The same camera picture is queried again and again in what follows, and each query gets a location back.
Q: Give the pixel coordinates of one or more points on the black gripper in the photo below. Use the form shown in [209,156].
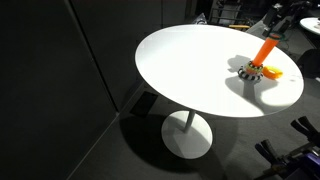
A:
[276,15]

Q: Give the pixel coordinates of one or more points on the grey office chair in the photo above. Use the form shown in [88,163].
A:
[255,30]

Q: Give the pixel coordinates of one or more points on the orange stacking peg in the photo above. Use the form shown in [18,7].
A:
[265,50]

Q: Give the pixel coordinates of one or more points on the small white round table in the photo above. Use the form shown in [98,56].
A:
[311,25]

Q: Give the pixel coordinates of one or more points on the orange bar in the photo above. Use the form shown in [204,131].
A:
[239,26]

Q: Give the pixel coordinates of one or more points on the small grey triangular object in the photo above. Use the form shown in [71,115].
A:
[201,19]

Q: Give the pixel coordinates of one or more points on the dark floor plate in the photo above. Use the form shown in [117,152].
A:
[144,104]

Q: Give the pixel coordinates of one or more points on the metal frame rack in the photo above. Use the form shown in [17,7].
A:
[230,11]

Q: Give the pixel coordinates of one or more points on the white table pedestal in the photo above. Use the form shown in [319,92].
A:
[186,140]

